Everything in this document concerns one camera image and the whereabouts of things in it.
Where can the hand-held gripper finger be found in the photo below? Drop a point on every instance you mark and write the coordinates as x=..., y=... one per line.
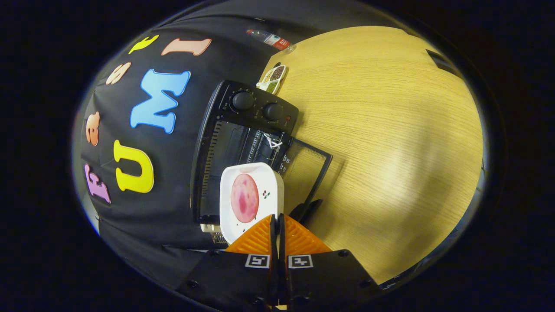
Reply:
x=281, y=242
x=273, y=242

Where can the pink ham slice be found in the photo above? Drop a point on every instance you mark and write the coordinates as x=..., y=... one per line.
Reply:
x=245, y=199

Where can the white square plate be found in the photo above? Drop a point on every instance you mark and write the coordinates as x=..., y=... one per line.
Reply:
x=271, y=175

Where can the black toaster oven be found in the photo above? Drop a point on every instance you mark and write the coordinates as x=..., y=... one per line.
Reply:
x=260, y=108

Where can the black backdrop cloth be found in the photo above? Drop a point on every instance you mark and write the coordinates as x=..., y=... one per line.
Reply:
x=138, y=225

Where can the small dish of seeds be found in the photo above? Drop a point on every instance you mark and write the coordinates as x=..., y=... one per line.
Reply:
x=272, y=80

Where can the clear plastic water bottle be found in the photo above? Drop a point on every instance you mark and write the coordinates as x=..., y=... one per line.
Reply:
x=273, y=40

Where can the black flat block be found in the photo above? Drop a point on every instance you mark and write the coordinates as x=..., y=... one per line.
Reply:
x=440, y=63

